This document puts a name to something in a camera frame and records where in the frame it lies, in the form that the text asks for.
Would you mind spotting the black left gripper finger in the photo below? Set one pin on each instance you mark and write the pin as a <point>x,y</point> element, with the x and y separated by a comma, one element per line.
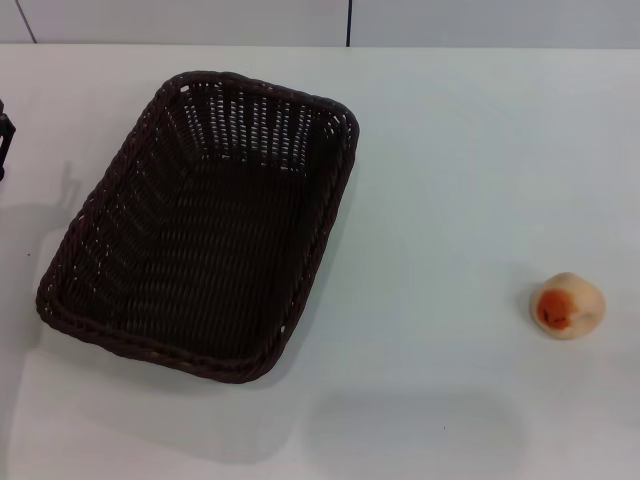
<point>5,140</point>

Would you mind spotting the dark brown woven wicker basket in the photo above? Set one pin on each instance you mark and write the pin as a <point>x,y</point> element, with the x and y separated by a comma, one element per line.
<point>200,240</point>

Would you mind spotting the beige bun with orange spot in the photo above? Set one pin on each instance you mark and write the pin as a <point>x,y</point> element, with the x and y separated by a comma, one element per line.
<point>570,305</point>

